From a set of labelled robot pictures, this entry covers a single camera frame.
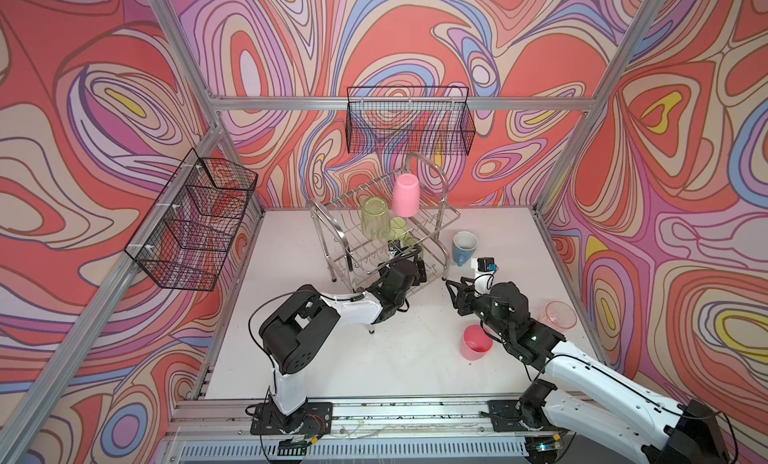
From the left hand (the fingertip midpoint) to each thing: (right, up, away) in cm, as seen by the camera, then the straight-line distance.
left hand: (414, 258), depth 91 cm
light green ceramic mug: (-6, +10, -12) cm, 17 cm away
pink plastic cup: (-4, +17, -15) cm, 24 cm away
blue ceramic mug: (+17, +4, +8) cm, 19 cm away
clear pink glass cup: (+43, -17, -2) cm, 47 cm away
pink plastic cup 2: (+17, -24, -7) cm, 30 cm away
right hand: (+10, -7, -12) cm, 17 cm away
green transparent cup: (-11, +11, -19) cm, 25 cm away
